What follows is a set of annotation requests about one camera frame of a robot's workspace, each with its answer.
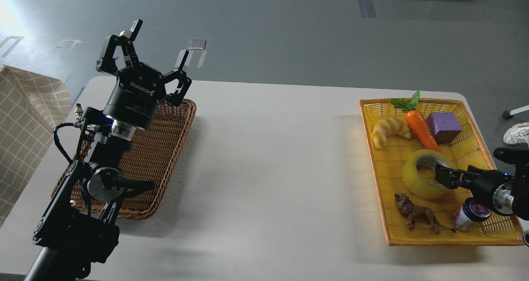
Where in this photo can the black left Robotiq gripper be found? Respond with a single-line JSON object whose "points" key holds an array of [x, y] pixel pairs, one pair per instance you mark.
{"points": [[134, 97]]}

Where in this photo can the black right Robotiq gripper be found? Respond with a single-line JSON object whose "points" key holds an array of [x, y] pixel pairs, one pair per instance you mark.
{"points": [[492, 188]]}

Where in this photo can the yellow tape roll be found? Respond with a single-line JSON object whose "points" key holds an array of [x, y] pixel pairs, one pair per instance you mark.
{"points": [[416, 183]]}

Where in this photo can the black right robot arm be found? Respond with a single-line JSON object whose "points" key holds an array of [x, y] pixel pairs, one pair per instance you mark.
{"points": [[520, 159]]}

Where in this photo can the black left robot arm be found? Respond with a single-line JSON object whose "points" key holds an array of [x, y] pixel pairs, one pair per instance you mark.
{"points": [[78, 227]]}

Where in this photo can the brown toy lion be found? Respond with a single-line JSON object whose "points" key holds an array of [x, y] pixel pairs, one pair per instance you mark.
{"points": [[411, 211]]}

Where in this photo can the purple foam cube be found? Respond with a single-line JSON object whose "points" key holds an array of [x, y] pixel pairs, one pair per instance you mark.
{"points": [[443, 126]]}

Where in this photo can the yellow plastic basket tray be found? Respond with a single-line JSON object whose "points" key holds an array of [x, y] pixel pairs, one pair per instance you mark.
{"points": [[468, 148]]}

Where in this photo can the brown wicker basket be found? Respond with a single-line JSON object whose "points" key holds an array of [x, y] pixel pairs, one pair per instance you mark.
{"points": [[153, 155]]}

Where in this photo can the orange toy carrot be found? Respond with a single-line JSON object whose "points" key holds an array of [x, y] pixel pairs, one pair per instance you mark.
{"points": [[416, 120]]}

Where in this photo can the white sneaker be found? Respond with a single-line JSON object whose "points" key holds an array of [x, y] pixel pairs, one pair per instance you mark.
{"points": [[517, 134]]}

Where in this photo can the toy croissant bread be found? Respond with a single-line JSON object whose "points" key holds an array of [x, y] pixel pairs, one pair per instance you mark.
{"points": [[387, 127]]}

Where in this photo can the white office chair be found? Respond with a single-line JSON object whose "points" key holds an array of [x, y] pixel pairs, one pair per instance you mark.
{"points": [[509, 114]]}

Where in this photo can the beige checkered cloth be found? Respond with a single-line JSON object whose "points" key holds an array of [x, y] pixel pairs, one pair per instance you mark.
{"points": [[31, 106]]}

